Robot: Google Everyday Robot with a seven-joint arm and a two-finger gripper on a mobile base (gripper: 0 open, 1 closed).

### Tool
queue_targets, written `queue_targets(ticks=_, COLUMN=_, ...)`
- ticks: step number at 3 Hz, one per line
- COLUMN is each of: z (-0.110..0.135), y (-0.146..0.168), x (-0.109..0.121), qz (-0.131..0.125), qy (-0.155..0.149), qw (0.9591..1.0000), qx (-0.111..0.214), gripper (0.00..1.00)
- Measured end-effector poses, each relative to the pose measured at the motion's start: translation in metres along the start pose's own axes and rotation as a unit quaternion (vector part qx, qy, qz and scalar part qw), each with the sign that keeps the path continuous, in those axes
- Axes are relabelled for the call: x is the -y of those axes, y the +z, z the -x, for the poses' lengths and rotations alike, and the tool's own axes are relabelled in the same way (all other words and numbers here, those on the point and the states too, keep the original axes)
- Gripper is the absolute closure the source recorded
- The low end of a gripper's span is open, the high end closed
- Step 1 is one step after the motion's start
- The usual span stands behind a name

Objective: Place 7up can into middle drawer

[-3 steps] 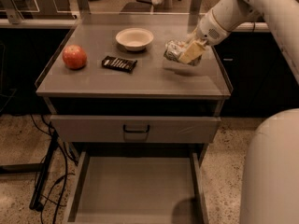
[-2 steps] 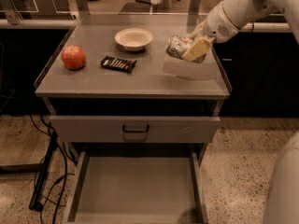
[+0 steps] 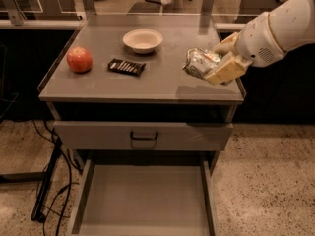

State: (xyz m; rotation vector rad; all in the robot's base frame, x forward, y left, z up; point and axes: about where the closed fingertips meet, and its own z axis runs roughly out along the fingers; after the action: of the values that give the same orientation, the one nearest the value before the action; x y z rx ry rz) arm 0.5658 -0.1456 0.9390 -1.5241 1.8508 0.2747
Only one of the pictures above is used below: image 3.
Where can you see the grey drawer cabinet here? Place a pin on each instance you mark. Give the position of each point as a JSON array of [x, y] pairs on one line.
[[162, 93]]

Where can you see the closed top drawer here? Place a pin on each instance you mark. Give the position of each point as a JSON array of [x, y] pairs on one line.
[[116, 135]]

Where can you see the red apple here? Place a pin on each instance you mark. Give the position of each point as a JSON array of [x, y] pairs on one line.
[[79, 60]]

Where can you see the black table leg base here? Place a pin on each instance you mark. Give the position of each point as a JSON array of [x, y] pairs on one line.
[[44, 178]]

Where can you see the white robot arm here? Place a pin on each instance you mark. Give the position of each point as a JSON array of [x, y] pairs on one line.
[[293, 24]]

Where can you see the white horizontal rail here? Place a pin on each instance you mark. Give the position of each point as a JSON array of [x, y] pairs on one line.
[[76, 25]]

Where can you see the white bowl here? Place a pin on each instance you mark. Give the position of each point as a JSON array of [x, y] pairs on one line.
[[143, 41]]

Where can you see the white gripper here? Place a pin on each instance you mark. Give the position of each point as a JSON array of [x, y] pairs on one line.
[[259, 40]]

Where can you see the open middle drawer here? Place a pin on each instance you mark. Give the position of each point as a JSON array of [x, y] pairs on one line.
[[131, 200]]

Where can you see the black drawer handle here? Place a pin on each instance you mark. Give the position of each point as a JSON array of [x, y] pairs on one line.
[[152, 137]]

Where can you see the dark snack bar packet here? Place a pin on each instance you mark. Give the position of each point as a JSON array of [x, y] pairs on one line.
[[126, 67]]

